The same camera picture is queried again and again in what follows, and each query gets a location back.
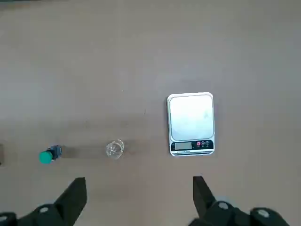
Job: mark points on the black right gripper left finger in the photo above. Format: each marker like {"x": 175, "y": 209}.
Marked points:
{"x": 70, "y": 200}

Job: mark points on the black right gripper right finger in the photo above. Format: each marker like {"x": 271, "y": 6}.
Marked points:
{"x": 204, "y": 202}

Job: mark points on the green push button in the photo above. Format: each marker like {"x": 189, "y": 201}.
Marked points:
{"x": 45, "y": 157}

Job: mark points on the clear measuring cup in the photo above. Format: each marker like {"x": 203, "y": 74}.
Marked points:
{"x": 114, "y": 150}

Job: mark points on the white electronic scale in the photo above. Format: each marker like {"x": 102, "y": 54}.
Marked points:
{"x": 191, "y": 117}

